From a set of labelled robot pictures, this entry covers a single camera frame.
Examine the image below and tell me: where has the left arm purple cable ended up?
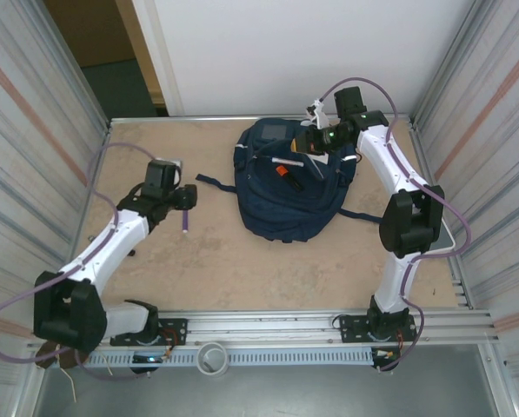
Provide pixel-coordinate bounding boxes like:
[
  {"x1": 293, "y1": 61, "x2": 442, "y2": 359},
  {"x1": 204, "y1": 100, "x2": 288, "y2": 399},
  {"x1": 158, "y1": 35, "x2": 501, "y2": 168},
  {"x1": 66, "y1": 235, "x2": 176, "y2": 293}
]
[{"x1": 0, "y1": 142, "x2": 186, "y2": 383}]

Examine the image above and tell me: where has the navy blue backpack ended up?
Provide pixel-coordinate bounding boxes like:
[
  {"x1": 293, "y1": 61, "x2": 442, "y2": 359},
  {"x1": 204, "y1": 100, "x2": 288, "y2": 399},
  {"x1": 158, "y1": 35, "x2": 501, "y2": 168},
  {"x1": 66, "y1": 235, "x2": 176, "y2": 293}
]
[{"x1": 196, "y1": 116, "x2": 382, "y2": 244}]

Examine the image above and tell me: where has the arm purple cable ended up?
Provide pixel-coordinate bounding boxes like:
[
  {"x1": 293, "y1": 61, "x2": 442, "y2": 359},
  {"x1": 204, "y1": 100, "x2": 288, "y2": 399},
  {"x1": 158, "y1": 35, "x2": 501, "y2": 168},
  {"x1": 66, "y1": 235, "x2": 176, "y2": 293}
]
[
  {"x1": 319, "y1": 76, "x2": 473, "y2": 374},
  {"x1": 0, "y1": 142, "x2": 186, "y2": 383}
]

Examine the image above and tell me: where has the small electronics board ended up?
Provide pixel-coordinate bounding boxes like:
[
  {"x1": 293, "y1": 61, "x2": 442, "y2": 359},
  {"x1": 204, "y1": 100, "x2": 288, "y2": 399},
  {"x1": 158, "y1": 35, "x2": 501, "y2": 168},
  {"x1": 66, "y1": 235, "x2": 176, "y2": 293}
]
[
  {"x1": 130, "y1": 354, "x2": 173, "y2": 365},
  {"x1": 371, "y1": 347, "x2": 403, "y2": 361}
]

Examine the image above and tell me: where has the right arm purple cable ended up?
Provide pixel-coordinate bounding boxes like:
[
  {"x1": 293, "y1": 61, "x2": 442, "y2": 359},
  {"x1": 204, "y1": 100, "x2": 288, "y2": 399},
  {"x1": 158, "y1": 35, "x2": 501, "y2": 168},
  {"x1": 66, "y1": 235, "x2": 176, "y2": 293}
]
[{"x1": 319, "y1": 76, "x2": 473, "y2": 374}]

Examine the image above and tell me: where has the red handled screwdriver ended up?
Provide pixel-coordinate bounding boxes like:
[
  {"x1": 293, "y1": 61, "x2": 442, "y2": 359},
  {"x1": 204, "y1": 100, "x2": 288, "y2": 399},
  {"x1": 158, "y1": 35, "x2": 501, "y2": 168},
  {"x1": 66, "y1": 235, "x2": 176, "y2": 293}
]
[{"x1": 87, "y1": 234, "x2": 137, "y2": 258}]

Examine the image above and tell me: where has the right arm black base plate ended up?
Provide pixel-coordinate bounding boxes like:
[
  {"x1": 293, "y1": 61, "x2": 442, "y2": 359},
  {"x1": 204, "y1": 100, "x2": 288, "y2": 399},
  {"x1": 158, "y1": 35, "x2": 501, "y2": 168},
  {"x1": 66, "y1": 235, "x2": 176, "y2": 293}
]
[{"x1": 336, "y1": 313, "x2": 418, "y2": 344}]

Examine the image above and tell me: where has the slotted grey cable duct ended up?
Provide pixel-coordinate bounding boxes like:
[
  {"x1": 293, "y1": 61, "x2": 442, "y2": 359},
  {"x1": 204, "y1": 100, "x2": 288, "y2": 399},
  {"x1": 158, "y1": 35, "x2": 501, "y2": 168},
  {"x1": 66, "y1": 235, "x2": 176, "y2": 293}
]
[{"x1": 87, "y1": 349, "x2": 376, "y2": 368}]

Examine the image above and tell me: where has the brown cloth bundle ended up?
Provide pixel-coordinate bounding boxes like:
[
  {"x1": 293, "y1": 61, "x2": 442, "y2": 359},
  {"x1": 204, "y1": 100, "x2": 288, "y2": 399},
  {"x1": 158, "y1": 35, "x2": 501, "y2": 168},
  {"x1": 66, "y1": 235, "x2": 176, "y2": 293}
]
[{"x1": 35, "y1": 341, "x2": 90, "y2": 370}]

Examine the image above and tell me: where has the aluminium table edge bar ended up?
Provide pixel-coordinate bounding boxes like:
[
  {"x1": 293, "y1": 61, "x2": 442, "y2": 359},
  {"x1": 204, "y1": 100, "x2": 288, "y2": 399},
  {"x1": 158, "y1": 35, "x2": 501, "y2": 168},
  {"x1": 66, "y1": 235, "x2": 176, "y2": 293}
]
[{"x1": 109, "y1": 113, "x2": 412, "y2": 125}]

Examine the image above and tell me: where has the aluminium mounting rail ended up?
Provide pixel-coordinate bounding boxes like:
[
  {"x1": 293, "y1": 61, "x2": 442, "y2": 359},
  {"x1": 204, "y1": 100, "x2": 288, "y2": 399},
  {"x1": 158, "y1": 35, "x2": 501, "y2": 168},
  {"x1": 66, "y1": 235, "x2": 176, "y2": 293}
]
[{"x1": 26, "y1": 308, "x2": 502, "y2": 348}]

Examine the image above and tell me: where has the white grey box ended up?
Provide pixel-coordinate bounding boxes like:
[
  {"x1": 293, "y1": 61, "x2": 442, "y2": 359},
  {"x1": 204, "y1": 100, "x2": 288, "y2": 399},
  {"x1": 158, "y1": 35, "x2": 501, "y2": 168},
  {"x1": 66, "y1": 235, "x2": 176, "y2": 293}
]
[{"x1": 423, "y1": 216, "x2": 456, "y2": 255}]

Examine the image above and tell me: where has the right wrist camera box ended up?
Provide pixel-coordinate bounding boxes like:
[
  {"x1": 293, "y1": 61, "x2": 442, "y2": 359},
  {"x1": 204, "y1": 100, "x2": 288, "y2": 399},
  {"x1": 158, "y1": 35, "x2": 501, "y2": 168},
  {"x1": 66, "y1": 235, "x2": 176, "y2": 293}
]
[{"x1": 304, "y1": 98, "x2": 329, "y2": 128}]

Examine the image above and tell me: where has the orange black highlighter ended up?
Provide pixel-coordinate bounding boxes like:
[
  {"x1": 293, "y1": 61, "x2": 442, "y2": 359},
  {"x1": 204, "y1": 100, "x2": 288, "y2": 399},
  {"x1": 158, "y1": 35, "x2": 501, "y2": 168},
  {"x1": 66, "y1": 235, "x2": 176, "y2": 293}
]
[{"x1": 275, "y1": 164, "x2": 304, "y2": 193}]

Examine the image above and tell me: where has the white pipe ring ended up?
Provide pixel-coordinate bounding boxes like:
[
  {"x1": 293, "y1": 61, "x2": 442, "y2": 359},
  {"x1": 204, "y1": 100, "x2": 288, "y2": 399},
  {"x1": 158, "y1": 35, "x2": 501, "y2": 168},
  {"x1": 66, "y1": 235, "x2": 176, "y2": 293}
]
[{"x1": 196, "y1": 341, "x2": 230, "y2": 374}]

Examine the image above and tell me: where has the brown wooden door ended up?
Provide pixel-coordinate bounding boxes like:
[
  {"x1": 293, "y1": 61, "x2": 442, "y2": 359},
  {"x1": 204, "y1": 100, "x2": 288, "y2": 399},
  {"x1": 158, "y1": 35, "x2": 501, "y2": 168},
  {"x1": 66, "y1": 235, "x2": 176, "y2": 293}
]
[{"x1": 43, "y1": 0, "x2": 137, "y2": 69}]

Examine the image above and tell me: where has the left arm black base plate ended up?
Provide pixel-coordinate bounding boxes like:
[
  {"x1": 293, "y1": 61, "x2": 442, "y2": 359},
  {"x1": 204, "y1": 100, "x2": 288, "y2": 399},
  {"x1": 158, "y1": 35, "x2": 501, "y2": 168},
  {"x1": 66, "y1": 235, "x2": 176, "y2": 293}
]
[{"x1": 110, "y1": 318, "x2": 189, "y2": 348}]

